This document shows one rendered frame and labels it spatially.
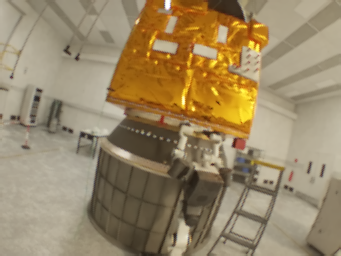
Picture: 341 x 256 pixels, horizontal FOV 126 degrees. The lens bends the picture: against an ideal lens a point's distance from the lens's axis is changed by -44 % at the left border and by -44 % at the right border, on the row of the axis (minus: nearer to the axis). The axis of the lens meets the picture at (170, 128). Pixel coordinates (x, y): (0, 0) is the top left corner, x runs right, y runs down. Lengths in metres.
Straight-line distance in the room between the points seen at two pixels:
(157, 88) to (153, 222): 1.56
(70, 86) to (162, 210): 8.58
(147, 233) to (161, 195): 0.57
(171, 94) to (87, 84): 7.29
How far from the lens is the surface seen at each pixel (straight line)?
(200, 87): 1.95
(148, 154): 1.68
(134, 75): 2.00
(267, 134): 9.19
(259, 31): 2.70
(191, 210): 1.34
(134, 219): 1.91
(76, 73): 9.51
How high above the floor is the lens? 1.58
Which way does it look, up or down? 2 degrees up
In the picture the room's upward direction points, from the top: 15 degrees clockwise
